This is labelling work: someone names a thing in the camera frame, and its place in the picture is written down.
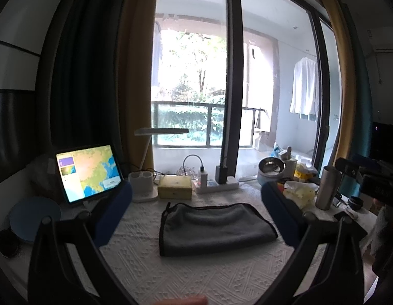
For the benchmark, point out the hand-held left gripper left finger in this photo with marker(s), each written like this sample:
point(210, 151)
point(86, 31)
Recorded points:
point(115, 211)

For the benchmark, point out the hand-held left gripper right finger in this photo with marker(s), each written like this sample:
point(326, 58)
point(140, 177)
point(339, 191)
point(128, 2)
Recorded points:
point(277, 214)

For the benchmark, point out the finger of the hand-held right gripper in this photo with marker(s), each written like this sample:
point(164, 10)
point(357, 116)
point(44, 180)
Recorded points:
point(347, 166)

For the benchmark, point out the grey towel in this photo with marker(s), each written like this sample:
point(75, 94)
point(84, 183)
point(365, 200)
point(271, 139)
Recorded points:
point(215, 228)

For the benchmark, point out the person's right forearm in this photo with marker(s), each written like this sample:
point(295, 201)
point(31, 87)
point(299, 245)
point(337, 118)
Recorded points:
point(385, 232)

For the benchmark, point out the person's right hand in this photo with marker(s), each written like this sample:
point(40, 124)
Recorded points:
point(381, 204)

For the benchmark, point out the steel tumbler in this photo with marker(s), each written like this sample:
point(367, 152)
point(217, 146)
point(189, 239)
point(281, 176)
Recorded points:
point(326, 187)

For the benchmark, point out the yellow tissue pack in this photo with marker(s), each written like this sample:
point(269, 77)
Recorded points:
point(299, 192)

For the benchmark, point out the small black bowl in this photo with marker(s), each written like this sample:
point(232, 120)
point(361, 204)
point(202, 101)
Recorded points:
point(356, 202)

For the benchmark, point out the white desk lamp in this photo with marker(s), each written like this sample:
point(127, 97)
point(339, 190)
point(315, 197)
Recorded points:
point(142, 193)

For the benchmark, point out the black appliance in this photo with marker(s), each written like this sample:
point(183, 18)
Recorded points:
point(385, 139)

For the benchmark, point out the metal pot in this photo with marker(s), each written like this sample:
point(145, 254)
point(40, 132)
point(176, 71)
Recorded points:
point(271, 168)

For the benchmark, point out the tablet with map screen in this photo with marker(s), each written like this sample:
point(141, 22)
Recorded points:
point(88, 171)

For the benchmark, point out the white jar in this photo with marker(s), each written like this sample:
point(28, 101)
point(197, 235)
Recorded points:
point(290, 166)

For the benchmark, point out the white power strip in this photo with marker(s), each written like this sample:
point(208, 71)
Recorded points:
point(229, 182)

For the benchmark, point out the yellow tissue box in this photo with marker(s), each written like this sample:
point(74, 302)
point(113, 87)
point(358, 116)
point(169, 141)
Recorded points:
point(175, 187)

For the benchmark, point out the teal curtain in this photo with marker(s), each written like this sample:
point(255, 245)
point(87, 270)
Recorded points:
point(363, 101)

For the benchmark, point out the blue round pad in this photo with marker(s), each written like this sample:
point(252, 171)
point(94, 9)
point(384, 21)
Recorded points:
point(33, 217)

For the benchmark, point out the clear crystal ornament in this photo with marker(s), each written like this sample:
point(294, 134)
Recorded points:
point(189, 172)

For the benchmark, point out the white hanging shirt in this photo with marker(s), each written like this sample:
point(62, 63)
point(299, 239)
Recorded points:
point(304, 85)

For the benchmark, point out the yellow curtain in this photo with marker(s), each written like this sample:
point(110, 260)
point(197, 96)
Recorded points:
point(137, 70)
point(341, 70)

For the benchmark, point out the white textured tablecloth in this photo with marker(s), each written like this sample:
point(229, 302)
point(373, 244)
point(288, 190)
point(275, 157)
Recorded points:
point(199, 276)

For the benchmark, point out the black round object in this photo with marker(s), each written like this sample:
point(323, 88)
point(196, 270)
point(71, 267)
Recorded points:
point(7, 243)

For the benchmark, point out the balcony railing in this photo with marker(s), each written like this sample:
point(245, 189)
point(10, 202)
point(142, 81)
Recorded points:
point(183, 103)

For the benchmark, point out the white air conditioner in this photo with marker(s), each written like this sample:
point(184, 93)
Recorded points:
point(385, 39)

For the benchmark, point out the dark green curtain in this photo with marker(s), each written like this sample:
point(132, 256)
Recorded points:
point(88, 70)

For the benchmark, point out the dark window frame post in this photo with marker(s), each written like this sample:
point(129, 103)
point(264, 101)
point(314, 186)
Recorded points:
point(233, 70)

